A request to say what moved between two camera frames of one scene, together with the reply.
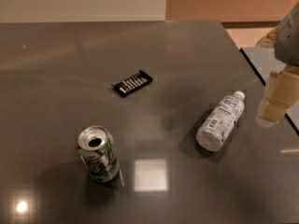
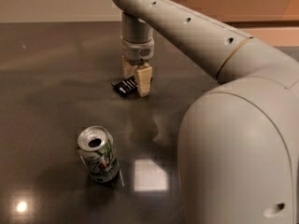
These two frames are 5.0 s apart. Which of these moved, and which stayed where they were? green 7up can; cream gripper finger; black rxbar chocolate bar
Moved: cream gripper finger
Stayed: green 7up can; black rxbar chocolate bar
